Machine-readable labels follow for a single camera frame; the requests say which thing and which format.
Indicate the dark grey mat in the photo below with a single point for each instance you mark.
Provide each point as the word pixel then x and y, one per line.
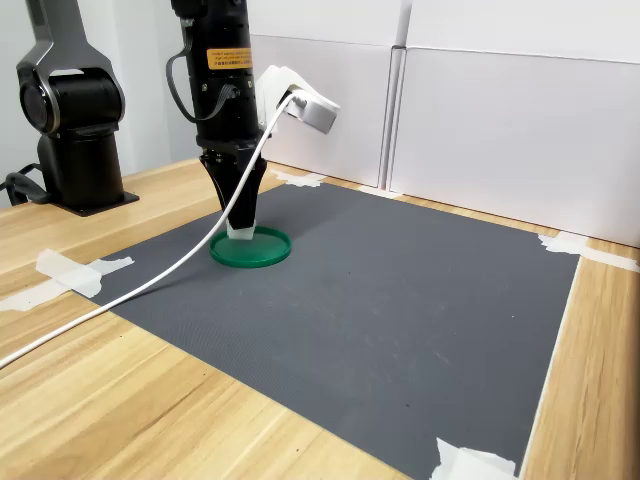
pixel 350 325

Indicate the white camera box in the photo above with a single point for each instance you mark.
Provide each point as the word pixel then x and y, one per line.
pixel 320 115

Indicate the small white plastic terminal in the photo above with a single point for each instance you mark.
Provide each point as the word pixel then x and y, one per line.
pixel 240 234

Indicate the white partition panel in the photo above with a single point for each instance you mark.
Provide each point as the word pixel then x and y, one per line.
pixel 525 125
pixel 360 100

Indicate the round green lid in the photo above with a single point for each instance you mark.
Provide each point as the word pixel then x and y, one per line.
pixel 270 250

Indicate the white tape piece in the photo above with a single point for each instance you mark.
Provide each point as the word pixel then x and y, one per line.
pixel 470 465
pixel 30 297
pixel 115 264
pixel 70 272
pixel 610 260
pixel 562 243
pixel 377 192
pixel 300 179

